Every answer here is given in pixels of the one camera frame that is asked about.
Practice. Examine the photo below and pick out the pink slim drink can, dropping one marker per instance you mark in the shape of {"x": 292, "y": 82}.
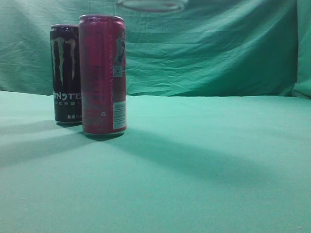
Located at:
{"x": 102, "y": 40}

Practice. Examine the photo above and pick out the yellow-green drink can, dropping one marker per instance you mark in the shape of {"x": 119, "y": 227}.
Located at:
{"x": 159, "y": 6}

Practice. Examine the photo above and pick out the black Monster energy can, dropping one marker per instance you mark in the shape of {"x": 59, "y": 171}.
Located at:
{"x": 64, "y": 41}

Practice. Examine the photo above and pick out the green cloth backdrop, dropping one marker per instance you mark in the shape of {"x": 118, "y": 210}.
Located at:
{"x": 219, "y": 123}

